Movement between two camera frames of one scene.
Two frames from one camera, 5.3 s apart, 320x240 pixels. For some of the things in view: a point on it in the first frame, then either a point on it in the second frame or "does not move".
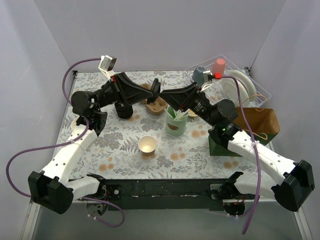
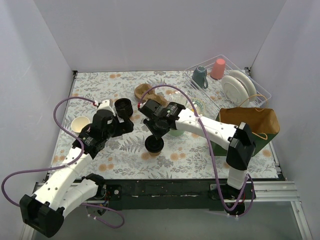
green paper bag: x=264 y=123 does not move
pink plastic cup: x=218 y=66 does not move
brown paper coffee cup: x=147 y=145 -> x=155 y=154
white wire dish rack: x=219 y=78 does not move
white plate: x=249 y=84 does not move
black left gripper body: x=117 y=89 -> x=121 y=124
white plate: x=229 y=91 does not move
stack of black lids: x=125 y=112 does not move
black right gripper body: x=197 y=95 -> x=155 y=127
